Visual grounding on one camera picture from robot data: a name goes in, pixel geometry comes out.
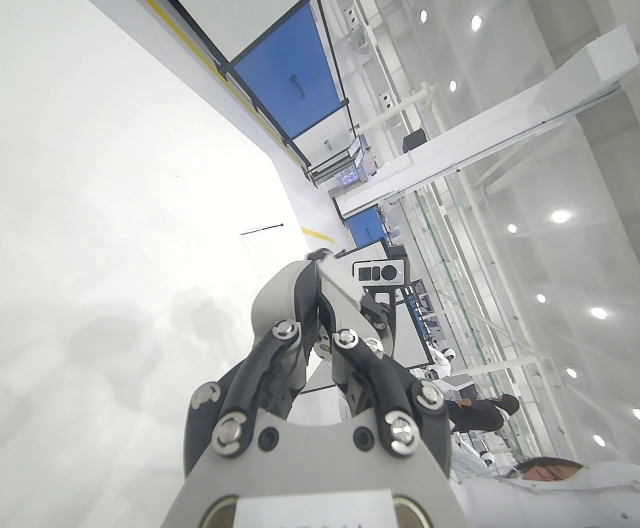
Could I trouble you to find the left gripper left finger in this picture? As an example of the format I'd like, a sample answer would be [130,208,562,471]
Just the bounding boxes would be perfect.
[186,258,322,459]

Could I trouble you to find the person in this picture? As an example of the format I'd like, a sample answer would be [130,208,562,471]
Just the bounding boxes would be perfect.
[446,393,521,434]
[452,440,640,528]

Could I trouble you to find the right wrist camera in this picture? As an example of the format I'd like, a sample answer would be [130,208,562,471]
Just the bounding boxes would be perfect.
[353,259,407,332]

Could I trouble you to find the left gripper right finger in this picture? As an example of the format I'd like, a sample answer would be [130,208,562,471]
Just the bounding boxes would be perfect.
[316,248,452,458]

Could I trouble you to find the large blue partition panel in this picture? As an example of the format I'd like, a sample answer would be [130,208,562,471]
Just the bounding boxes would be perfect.
[227,0,352,143]

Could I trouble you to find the small black box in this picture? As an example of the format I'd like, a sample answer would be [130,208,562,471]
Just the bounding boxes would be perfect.
[402,128,428,154]

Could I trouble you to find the small blue partition panel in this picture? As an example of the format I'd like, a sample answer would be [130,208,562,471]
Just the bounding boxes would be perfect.
[344,206,390,249]

